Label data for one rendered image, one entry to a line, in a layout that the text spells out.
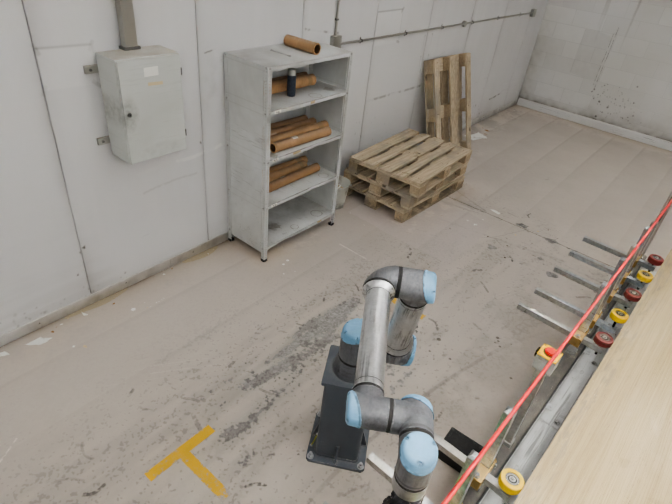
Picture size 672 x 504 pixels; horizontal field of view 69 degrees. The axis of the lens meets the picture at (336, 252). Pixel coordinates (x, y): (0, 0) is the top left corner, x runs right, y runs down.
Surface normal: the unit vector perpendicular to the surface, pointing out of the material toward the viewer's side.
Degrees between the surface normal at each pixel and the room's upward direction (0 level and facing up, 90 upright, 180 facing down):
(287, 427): 0
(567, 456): 0
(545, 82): 90
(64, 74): 90
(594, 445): 0
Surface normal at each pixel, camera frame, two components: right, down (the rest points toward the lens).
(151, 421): 0.10, -0.82
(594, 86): -0.64, 0.39
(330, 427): -0.17, 0.55
